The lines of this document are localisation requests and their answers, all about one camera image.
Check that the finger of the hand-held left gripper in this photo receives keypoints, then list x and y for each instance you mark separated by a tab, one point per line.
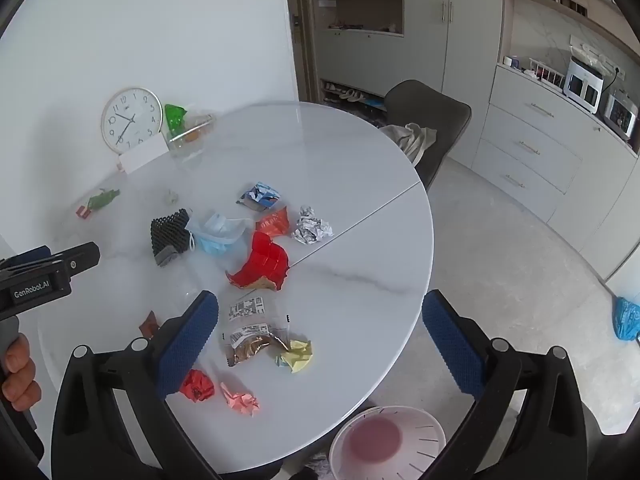
80	257

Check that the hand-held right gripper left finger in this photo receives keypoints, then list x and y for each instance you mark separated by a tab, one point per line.
187	345

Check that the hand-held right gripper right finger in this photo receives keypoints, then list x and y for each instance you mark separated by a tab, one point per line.
452	345

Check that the red paper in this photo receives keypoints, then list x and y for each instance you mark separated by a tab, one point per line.
197	385

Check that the small brown wrapper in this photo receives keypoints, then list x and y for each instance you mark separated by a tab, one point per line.
149	324

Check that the clear snack packet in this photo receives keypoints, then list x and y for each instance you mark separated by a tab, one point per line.
250	345

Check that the clear barcode packet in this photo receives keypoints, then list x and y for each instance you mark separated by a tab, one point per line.
245	307

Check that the pink paper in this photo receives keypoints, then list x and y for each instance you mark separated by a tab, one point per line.
240	400

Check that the blue face mask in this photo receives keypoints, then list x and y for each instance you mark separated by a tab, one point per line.
215	241

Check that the yellow paper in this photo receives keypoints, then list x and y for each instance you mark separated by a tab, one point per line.
297	355

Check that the red plastic wrapper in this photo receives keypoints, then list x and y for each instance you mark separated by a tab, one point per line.
262	260

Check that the white waste bin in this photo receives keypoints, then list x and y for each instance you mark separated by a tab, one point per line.
380	440

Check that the silver paper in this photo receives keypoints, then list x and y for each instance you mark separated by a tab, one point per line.
311	227

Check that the person's left hand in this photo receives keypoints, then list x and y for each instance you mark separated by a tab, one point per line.
17	380

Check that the green and red wrapper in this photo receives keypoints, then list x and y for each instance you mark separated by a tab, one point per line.
102	200

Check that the black foam net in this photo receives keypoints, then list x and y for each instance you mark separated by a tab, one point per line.
167	235

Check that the small clear wrapper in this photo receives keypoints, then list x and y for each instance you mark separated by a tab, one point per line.
172	197

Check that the white card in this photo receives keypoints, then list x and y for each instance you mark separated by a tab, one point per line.
142	157

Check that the orange wrapper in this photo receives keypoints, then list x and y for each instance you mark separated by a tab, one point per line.
274	222

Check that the blue and white wrapper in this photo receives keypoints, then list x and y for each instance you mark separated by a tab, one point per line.
257	195

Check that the green snack packet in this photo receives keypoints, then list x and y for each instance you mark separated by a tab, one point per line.
175	116

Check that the clear plastic snack bag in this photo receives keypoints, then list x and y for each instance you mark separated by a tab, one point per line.
196	132

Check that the blue plastic bag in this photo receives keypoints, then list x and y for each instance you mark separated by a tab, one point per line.
626	317

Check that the beige cloth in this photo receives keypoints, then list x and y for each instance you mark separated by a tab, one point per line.
412	137

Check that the white drawer cabinet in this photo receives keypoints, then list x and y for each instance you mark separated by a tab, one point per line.
530	130

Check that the grey dining chair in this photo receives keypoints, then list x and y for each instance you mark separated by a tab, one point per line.
430	105

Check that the row of shoes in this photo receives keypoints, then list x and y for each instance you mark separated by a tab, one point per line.
350	94

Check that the silver countertop oven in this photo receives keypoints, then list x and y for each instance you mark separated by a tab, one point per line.
620	115

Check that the white spice rack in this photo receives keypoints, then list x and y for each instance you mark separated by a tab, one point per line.
547	75

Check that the white countertop appliance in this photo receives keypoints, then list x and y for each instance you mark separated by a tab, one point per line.
582	85

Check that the tall white wardrobe cabinet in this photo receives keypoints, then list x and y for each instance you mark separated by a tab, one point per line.
465	50

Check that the round white wall clock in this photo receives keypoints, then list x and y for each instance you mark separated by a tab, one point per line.
131	119

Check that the white wall socket strip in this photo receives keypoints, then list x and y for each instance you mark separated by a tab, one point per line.
595	55

